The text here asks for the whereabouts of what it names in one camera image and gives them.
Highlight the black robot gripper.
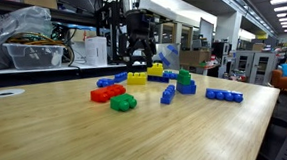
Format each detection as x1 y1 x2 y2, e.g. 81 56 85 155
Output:
121 8 159 74

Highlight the green two-stud block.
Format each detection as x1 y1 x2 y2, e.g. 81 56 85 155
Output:
109 92 139 114
176 68 192 87

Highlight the yellow block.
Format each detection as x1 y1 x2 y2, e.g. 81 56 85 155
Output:
146 61 165 77
126 70 149 87

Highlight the small blue block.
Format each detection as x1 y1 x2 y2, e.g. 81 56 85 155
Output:
96 76 116 89
113 70 129 85
163 70 179 81

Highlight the blue four-stud block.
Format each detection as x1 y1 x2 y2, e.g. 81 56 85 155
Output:
146 74 171 85
159 83 177 106
204 88 245 104

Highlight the red four-stud block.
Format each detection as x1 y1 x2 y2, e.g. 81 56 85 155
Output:
89 82 127 105

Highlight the blue square block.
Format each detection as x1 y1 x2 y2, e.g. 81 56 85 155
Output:
176 79 198 96

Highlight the clear sheet with blue tape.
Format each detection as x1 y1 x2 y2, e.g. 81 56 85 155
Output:
152 42 182 71

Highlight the white box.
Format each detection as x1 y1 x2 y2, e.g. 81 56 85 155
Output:
82 35 110 69

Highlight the grey panel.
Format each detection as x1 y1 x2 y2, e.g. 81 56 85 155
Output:
198 17 215 42

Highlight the black workbench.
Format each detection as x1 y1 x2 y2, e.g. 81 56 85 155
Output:
0 55 148 101

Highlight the clear plastic container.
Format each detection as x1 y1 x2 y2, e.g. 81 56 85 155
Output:
1 41 66 74

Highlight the grey metal cabinet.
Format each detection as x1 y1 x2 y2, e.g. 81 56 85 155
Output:
232 49 279 87

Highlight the black chair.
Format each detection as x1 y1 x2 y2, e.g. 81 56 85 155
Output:
252 116 287 160

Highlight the yellow cable bundle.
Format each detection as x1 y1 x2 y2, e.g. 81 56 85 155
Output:
5 31 65 49

